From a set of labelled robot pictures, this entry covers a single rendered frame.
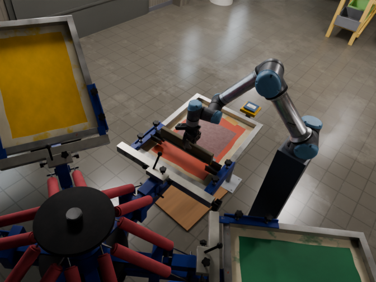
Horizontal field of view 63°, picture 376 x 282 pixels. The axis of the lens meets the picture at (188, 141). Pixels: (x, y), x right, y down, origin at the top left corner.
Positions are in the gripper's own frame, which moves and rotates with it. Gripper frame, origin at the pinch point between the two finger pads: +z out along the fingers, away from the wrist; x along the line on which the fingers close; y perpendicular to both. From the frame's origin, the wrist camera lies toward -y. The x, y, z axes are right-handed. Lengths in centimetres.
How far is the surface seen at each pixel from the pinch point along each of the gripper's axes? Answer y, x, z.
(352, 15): 20, 566, 77
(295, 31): -57, 483, 107
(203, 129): -4.5, 30.9, 10.6
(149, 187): 0.9, -37.9, 1.9
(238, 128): 15, 49, 11
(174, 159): -4.2, -5.7, 10.5
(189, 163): 5.3, -2.3, 10.6
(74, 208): -1, -82, -29
